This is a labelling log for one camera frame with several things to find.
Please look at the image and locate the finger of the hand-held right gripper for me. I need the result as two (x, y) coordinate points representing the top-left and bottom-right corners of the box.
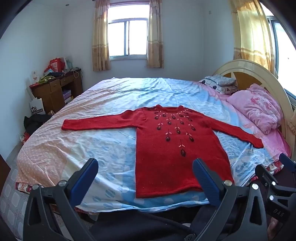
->
(278, 153), (296, 179)
(255, 164), (296, 224)

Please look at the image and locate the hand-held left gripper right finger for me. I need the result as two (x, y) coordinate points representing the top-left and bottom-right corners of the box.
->
(192, 158), (269, 241)

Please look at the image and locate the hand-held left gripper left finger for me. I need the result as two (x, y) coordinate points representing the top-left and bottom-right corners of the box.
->
(23, 158), (99, 241)

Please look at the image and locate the red embroidered sweater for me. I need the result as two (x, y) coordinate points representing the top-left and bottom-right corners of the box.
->
(62, 105), (264, 199)

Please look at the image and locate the person's right hand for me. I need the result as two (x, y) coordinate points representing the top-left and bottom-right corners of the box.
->
(267, 219), (279, 241)

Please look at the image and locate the bed with patterned sheet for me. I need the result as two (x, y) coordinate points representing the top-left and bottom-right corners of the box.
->
(16, 77), (292, 213)

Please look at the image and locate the pink pillow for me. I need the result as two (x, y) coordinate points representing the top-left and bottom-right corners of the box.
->
(227, 83), (285, 135)

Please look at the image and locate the red patterned blanket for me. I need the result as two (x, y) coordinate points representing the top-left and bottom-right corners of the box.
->
(15, 182), (34, 193)

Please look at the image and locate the black bag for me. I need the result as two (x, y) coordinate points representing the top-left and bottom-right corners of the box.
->
(23, 113), (53, 136)

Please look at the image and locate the person's dark clothing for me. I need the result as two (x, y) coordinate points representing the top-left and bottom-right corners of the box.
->
(89, 204), (232, 241)

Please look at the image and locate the box in desk shelf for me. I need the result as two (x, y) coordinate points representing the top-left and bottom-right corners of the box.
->
(62, 90), (74, 104)

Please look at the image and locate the white paper bag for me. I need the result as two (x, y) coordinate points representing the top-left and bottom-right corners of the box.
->
(29, 98), (46, 116)

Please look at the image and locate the grey quilted mattress cover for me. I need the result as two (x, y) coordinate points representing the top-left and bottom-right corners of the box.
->
(0, 167), (31, 241)

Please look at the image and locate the brown wooden desk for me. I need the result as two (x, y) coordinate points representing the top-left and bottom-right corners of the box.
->
(29, 69), (83, 114)

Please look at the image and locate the cartoon printed pillow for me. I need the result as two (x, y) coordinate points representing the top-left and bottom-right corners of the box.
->
(198, 75), (238, 95)

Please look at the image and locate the cream wooden headboard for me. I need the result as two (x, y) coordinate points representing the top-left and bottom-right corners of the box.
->
(212, 59), (296, 158)

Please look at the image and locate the green cloth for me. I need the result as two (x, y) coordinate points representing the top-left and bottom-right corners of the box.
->
(39, 75), (55, 84)

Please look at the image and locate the large side window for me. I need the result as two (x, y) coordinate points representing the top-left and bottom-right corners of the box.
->
(265, 16), (296, 100)

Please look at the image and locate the red gift box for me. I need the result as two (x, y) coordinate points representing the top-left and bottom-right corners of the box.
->
(49, 58), (66, 73)

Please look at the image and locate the yellow patterned curtain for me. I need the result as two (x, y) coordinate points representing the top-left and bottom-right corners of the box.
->
(92, 0), (111, 72)
(146, 0), (165, 69)

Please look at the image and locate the window with white frame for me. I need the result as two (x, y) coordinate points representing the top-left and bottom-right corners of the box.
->
(107, 3), (150, 59)

